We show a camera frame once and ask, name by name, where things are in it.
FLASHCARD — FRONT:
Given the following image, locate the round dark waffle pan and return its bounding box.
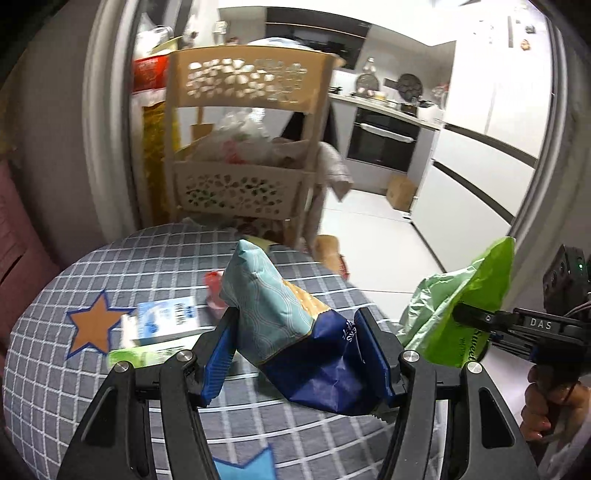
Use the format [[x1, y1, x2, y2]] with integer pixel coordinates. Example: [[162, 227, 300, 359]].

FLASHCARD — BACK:
[[397, 73, 424, 103]]

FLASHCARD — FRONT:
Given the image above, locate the maroon plastic stool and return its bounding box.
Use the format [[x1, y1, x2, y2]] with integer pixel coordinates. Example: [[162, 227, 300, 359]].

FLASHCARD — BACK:
[[0, 160, 59, 357]]

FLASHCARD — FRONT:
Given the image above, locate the person's right hand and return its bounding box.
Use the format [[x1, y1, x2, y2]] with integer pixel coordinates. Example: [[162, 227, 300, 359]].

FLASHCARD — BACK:
[[520, 366, 590, 447]]

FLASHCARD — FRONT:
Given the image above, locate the black built-in oven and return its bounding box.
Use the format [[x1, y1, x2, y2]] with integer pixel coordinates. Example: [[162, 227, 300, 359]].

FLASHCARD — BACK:
[[348, 108, 421, 172]]

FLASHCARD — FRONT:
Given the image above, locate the blue white milk carton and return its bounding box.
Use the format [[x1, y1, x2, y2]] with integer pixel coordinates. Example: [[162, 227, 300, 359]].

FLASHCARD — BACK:
[[120, 296, 200, 348]]

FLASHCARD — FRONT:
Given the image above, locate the light green white bottle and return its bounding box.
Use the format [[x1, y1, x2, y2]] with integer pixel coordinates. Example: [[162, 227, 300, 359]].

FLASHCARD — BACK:
[[106, 335, 199, 369]]

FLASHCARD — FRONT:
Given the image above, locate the pink cloth on rack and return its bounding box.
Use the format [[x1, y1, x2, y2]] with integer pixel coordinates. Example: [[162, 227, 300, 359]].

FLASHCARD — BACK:
[[318, 142, 353, 201]]

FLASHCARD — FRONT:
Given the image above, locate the beige perforated storage rack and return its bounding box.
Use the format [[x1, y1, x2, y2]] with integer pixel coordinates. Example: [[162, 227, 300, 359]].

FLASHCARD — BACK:
[[163, 45, 342, 248]]

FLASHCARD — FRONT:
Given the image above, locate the brown paper bag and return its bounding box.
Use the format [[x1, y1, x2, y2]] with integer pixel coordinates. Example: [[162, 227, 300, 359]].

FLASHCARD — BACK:
[[314, 235, 349, 280]]

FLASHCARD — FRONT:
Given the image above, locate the white refrigerator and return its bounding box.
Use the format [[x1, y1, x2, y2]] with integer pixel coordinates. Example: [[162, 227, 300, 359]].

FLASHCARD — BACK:
[[411, 1, 553, 271]]

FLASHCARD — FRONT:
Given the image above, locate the black range hood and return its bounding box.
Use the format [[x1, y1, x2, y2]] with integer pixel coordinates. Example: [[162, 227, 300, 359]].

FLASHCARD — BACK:
[[266, 7, 370, 70]]

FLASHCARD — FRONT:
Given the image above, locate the red plastic bag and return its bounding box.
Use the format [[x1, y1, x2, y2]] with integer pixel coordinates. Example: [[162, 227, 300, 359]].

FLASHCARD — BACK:
[[204, 271, 228, 320]]

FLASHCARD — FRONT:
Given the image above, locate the teal and navy snack bag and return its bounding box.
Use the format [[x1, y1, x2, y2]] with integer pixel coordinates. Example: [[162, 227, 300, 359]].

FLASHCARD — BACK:
[[221, 240, 394, 416]]

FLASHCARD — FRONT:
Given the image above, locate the yellow mesh bag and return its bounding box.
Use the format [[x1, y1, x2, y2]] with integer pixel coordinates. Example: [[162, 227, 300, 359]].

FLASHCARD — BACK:
[[141, 101, 170, 225]]

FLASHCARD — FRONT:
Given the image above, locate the green plastic bag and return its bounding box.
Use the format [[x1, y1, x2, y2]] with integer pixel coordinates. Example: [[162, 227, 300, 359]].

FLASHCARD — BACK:
[[397, 237, 515, 368]]

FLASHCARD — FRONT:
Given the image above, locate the cardboard box on floor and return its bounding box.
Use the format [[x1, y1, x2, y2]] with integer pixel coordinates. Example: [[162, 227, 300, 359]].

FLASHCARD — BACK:
[[386, 174, 417, 212]]

